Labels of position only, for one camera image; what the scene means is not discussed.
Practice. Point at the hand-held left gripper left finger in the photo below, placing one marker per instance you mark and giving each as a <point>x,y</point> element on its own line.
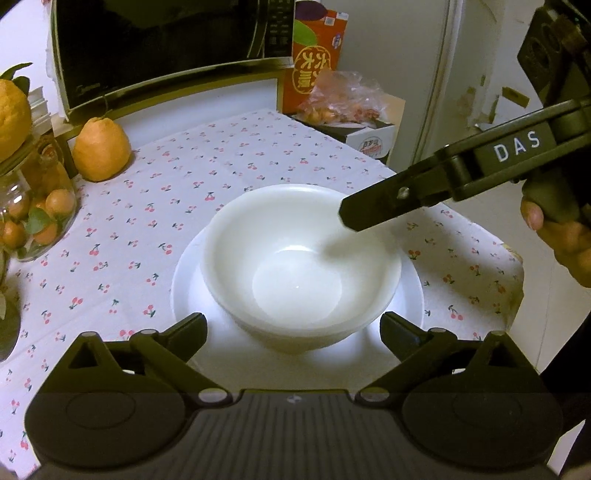
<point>189,330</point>

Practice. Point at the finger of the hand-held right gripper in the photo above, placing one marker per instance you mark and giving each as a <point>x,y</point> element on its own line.
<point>383,203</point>

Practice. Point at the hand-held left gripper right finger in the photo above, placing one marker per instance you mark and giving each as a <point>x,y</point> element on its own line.
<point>397,330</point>

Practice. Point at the white plate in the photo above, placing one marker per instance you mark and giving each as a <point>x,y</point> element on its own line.
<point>412,290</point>

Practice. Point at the white bowl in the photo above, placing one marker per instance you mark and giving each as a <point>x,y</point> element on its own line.
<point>295,286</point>

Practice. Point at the person's right hand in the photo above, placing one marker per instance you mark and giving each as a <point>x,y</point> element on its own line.
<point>568,249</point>

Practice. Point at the white and black cardboard box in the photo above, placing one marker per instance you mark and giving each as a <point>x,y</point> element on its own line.
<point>374,143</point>

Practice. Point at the cherry print tablecloth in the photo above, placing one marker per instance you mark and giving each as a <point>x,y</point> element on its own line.
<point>138,230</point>

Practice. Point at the plastic bag of oranges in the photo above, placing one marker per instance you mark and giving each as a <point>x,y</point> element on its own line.
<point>341,97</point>

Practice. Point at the refrigerator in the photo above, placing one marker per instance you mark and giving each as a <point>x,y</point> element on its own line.
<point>434,69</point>

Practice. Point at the red carton box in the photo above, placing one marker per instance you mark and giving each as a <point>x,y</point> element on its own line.
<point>314,60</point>

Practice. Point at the mandarins in glass jar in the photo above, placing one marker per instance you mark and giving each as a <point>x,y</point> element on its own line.
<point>60,203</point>

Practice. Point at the large orange citrus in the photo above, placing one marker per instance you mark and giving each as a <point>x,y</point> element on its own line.
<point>101,147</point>

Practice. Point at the beige microwave shelf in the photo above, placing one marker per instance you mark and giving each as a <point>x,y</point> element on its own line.
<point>207,76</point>

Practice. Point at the glass jar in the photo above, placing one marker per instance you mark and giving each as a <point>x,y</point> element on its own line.
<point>27,177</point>

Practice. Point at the stack of white paper cups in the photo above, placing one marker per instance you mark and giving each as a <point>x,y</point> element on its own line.
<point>41,110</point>

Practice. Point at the black microwave oven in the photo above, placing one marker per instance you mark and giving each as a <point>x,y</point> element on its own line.
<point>161,37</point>

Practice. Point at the large citrus with leaves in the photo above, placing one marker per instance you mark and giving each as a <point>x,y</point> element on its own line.
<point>11,115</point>

